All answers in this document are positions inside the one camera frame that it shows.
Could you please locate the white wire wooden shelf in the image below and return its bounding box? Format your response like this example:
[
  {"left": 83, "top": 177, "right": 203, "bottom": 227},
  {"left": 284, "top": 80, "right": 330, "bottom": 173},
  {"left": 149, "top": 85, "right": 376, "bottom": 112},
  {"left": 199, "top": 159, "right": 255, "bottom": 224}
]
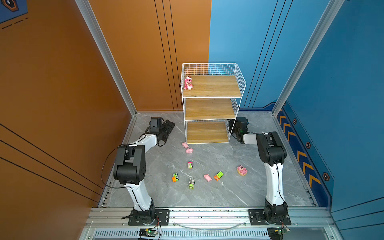
[{"left": 181, "top": 63, "right": 247, "bottom": 144}]

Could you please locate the pink round cake toy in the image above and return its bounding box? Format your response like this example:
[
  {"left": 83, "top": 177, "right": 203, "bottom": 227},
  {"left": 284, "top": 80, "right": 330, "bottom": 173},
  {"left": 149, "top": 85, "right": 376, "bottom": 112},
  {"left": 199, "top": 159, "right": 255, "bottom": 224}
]
[{"left": 237, "top": 165, "right": 248, "bottom": 176}]

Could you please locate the pink bear toy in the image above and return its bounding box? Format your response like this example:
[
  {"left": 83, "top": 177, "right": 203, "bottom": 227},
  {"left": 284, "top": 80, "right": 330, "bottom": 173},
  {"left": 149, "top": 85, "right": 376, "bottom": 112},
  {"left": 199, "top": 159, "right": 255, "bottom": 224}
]
[{"left": 184, "top": 76, "right": 194, "bottom": 91}]

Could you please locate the orange green toy car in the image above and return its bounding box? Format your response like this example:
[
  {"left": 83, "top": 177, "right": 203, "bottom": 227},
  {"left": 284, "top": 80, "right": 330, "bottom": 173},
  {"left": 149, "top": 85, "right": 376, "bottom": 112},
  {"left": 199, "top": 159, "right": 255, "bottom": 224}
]
[{"left": 172, "top": 173, "right": 179, "bottom": 183}]

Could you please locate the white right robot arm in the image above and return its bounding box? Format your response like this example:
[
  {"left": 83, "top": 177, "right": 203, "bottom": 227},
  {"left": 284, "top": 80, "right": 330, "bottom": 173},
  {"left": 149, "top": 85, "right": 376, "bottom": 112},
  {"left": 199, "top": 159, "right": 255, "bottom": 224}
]
[{"left": 229, "top": 117, "right": 292, "bottom": 228}]

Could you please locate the aluminium front rail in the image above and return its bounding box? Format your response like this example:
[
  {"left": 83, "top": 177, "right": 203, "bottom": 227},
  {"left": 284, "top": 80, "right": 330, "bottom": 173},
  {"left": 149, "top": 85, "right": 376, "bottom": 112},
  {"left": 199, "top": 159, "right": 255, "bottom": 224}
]
[{"left": 80, "top": 207, "right": 343, "bottom": 240}]

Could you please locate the green circuit board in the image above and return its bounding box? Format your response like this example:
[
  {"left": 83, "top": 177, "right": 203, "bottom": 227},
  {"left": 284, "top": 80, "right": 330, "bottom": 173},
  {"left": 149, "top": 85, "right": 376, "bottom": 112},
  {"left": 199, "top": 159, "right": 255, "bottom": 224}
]
[
  {"left": 274, "top": 227, "right": 290, "bottom": 235},
  {"left": 138, "top": 229, "right": 160, "bottom": 240}
]

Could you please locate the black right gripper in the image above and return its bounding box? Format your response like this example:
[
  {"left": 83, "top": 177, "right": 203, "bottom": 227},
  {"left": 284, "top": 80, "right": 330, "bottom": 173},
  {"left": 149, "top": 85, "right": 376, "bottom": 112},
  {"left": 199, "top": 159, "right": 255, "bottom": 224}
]
[{"left": 225, "top": 114, "right": 240, "bottom": 136}]

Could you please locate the right green circuit board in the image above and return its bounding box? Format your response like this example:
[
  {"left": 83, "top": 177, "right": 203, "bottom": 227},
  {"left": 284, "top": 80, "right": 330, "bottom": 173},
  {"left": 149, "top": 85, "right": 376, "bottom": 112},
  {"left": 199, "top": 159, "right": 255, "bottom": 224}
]
[{"left": 274, "top": 227, "right": 290, "bottom": 235}]

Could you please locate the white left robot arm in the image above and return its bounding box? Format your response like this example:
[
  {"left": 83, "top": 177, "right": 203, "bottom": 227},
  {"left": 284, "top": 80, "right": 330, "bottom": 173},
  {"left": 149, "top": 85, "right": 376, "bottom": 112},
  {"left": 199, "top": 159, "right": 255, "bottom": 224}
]
[{"left": 113, "top": 117, "right": 175, "bottom": 226}]

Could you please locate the green grey toy truck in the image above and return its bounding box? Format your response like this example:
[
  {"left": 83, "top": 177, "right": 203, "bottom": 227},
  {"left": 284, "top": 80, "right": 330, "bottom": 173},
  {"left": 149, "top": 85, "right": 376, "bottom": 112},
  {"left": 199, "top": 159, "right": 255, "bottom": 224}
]
[{"left": 189, "top": 178, "right": 196, "bottom": 189}]

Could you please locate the left green circuit board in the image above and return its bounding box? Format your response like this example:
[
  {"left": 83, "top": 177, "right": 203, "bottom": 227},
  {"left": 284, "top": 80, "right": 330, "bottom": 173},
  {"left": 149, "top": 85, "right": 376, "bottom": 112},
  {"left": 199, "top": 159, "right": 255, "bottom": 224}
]
[{"left": 138, "top": 229, "right": 160, "bottom": 240}]

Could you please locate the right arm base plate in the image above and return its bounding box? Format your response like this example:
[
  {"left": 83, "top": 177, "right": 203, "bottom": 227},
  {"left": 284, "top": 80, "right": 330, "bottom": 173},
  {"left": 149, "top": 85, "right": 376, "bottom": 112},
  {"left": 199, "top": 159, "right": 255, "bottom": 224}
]
[{"left": 248, "top": 209, "right": 292, "bottom": 226}]

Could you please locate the green orange toy truck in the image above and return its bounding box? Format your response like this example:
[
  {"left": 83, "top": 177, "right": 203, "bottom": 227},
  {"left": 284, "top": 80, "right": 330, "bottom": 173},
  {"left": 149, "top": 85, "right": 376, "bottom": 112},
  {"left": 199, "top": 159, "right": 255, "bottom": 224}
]
[{"left": 214, "top": 172, "right": 224, "bottom": 181}]

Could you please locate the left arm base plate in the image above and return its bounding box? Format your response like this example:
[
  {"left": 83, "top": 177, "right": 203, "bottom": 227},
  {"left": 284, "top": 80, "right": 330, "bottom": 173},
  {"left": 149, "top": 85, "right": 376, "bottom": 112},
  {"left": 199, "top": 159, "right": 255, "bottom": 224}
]
[{"left": 128, "top": 209, "right": 170, "bottom": 226}]

